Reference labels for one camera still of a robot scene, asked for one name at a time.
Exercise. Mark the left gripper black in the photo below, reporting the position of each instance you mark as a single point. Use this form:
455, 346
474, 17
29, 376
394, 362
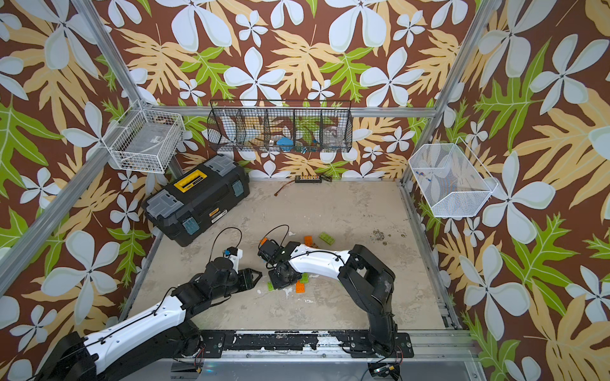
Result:
247, 276

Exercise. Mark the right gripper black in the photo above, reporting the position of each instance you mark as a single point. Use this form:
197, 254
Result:
277, 284

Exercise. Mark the orange lego brick long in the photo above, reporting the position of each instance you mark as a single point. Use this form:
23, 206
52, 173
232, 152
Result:
299, 288

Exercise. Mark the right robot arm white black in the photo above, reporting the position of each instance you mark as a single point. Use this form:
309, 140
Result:
367, 280

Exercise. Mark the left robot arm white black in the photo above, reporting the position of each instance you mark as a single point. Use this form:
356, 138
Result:
163, 331

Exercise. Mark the black power strip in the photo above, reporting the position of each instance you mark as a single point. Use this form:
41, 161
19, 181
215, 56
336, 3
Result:
308, 179

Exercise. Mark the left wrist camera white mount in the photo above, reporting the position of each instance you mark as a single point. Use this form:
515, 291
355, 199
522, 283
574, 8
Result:
234, 255

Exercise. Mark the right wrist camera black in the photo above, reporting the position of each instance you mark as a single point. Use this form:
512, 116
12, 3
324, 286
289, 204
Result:
268, 249

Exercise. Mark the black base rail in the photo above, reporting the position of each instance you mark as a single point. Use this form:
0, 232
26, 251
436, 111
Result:
355, 343

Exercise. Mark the black toolbox yellow handle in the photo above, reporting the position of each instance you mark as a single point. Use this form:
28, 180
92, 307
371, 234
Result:
190, 205

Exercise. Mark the black wire basket centre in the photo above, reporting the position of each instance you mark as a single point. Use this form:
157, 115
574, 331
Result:
281, 126

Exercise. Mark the white wire basket left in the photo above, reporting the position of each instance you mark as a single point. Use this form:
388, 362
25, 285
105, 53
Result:
144, 139

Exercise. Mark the white wire basket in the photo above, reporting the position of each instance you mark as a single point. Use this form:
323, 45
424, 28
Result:
453, 180
144, 139

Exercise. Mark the white wire basket right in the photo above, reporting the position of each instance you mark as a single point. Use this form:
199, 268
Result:
453, 180

